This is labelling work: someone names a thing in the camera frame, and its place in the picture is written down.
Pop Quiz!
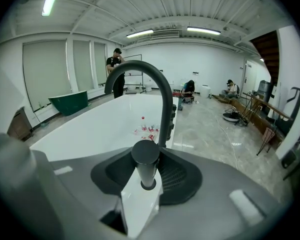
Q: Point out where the wooden cabinet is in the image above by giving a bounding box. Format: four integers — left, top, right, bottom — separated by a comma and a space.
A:
6, 106, 34, 142

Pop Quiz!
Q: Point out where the wooden floor platform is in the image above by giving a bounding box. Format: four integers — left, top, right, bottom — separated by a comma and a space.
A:
211, 93, 241, 106

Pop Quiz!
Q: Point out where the black upright floor stand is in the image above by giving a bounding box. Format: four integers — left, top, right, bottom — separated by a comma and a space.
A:
280, 86, 300, 170

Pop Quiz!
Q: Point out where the wooden table with black legs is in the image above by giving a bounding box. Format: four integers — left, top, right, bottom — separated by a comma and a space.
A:
241, 91, 294, 157

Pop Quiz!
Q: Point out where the pile of red-label bottles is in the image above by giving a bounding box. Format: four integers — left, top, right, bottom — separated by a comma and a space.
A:
133, 115, 161, 141

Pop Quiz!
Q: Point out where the dark green bathtub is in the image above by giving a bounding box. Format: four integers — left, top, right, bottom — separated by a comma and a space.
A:
47, 89, 89, 117

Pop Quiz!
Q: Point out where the black curved faucet spout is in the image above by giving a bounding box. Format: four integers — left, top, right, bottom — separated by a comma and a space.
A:
104, 60, 175, 149

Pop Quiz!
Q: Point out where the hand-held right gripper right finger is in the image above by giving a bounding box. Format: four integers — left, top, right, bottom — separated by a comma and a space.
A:
132, 147, 291, 240

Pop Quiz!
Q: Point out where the whiteboard on black stand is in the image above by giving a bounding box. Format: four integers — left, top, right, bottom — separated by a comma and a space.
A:
124, 53, 144, 95

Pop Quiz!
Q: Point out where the large water jug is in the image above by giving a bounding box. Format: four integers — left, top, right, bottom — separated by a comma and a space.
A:
258, 80, 274, 104

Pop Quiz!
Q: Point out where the grey roller blind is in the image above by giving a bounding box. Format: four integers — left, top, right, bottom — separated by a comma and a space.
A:
22, 40, 72, 112
93, 41, 107, 88
72, 40, 95, 92

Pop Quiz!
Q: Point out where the white bathtub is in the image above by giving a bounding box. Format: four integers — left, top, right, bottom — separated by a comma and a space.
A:
29, 93, 180, 238

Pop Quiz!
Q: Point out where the brown staircase underside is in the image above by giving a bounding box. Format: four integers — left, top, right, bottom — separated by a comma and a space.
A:
249, 30, 281, 87

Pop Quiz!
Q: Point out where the white door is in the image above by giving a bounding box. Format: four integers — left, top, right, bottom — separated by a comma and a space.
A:
243, 58, 258, 98

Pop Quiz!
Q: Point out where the round floor disc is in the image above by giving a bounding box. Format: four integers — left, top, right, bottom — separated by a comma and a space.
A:
221, 110, 241, 123

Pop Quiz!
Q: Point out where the white floor cable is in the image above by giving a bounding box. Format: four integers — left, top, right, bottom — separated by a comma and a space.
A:
214, 115, 240, 171

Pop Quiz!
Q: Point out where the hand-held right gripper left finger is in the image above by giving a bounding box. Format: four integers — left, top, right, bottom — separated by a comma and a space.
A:
49, 147, 136, 240

